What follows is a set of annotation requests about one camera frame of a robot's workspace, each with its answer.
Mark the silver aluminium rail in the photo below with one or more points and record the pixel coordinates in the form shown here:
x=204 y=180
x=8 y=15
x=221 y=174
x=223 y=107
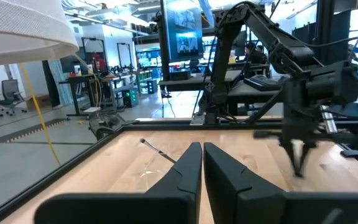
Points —
x=328 y=119

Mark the black aluminium frame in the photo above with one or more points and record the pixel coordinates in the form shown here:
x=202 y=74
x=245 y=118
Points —
x=160 y=126

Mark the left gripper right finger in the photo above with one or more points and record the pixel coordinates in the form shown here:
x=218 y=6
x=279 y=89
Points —
x=244 y=205

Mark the white floor plate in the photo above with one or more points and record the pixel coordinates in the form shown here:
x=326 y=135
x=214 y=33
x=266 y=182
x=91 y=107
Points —
x=92 y=109

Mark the grey side table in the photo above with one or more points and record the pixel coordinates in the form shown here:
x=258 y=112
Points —
x=244 y=95

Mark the white shade table lamp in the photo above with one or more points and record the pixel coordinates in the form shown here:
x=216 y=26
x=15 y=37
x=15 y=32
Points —
x=17 y=28

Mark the black keyboard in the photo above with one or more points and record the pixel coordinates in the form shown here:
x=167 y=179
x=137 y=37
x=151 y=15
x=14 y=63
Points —
x=261 y=84

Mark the silver mounting plate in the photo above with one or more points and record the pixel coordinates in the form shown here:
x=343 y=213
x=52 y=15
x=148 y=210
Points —
x=198 y=119

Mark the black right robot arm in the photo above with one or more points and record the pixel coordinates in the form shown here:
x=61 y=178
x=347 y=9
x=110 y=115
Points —
x=225 y=62

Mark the black floor fan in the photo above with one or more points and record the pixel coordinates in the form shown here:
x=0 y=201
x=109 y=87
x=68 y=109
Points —
x=104 y=127

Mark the computer tower blue lights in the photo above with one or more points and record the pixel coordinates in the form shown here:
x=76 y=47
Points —
x=150 y=87

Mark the computer tower green lights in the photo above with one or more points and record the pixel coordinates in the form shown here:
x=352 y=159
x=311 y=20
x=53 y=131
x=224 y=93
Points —
x=130 y=98

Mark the grey office chair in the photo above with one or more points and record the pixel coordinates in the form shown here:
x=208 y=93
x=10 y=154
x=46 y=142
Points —
x=353 y=110
x=11 y=93

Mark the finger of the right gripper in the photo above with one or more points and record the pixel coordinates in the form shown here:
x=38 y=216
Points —
x=287 y=149
x=308 y=151

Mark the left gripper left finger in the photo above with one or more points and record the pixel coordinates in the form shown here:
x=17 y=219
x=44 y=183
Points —
x=166 y=208

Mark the large display screen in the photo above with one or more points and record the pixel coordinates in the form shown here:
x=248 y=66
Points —
x=183 y=31

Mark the black standing desk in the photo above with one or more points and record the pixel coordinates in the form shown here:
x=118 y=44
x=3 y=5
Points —
x=75 y=99

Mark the clear acrylic organizer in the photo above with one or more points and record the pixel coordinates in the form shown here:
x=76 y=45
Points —
x=149 y=174

